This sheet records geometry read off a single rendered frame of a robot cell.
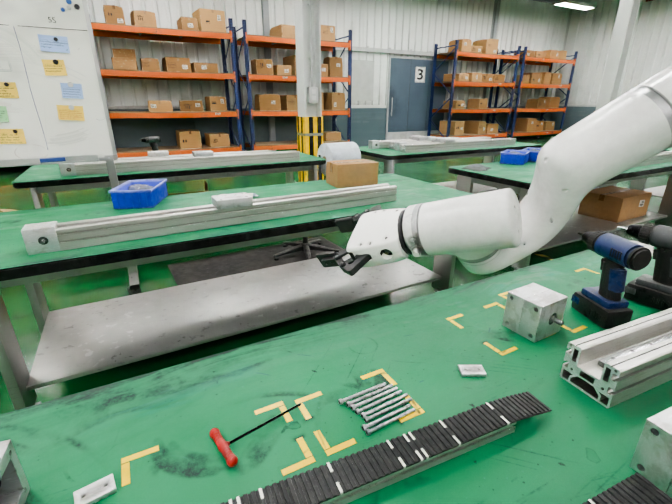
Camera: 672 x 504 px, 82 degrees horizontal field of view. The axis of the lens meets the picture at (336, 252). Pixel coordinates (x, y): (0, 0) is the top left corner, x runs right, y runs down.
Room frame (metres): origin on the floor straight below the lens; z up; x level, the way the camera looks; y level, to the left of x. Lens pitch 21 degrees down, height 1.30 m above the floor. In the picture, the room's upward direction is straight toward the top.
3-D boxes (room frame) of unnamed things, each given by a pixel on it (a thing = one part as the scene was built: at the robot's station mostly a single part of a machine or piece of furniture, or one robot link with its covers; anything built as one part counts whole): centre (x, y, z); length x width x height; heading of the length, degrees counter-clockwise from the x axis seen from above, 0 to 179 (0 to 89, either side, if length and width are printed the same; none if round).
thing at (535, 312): (0.82, -0.49, 0.83); 0.11 x 0.10 x 0.10; 30
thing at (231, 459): (0.51, 0.13, 0.79); 0.16 x 0.08 x 0.02; 129
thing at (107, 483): (0.39, 0.34, 0.78); 0.05 x 0.03 x 0.01; 127
